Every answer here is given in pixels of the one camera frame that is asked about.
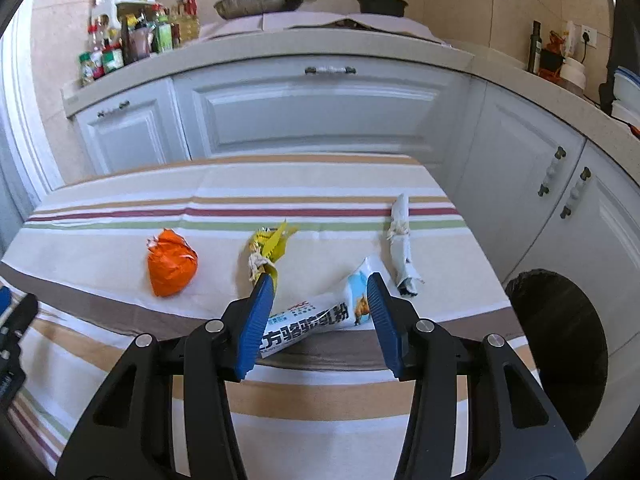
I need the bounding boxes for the white blue snack packet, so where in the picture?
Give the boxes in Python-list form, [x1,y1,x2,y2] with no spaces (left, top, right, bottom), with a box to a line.
[258,256,397,359]

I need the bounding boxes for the yellow wrapper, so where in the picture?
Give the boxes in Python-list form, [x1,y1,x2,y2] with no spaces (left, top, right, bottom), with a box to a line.
[248,221,298,288]

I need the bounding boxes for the small orange wrapper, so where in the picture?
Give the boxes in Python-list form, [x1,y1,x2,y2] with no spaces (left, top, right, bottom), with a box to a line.
[146,229,198,297]

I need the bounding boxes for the black trash bin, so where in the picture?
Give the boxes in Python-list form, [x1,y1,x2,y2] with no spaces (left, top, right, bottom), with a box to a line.
[506,269,608,439]

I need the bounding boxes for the twisted white paper wrapper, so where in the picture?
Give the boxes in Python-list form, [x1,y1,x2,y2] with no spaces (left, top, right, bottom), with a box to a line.
[387,193,423,297]

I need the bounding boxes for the striped tablecloth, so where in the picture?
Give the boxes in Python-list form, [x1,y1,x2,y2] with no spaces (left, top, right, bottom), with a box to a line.
[0,153,542,480]

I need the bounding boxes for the paper covering stove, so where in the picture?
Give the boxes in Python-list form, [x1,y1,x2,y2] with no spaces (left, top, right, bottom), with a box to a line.
[198,11,444,44]

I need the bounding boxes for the black clay pot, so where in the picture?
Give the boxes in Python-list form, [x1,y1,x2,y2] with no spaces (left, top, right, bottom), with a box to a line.
[356,0,409,18]

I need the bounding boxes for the white blender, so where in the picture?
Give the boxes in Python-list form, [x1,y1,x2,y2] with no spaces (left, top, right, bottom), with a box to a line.
[559,21,587,96]

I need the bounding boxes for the dark olive oil bottle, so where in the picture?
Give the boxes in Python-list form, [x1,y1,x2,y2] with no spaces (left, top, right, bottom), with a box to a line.
[526,21,541,75]

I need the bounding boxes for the green label bottle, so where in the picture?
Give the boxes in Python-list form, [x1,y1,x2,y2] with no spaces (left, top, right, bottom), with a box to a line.
[152,9,172,53]

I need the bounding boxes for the stacked white bowls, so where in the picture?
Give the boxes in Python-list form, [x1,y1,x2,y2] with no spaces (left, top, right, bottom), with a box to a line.
[612,67,640,129]

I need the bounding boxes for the cooking oil bottle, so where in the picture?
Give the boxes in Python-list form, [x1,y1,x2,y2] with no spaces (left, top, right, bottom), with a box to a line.
[174,0,201,44]

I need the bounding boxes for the white spice rack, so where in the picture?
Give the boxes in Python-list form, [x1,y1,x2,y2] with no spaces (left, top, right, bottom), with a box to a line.
[90,0,152,70]

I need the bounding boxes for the dark hanging cloth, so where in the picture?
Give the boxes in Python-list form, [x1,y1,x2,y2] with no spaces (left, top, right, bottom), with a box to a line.
[599,0,639,116]

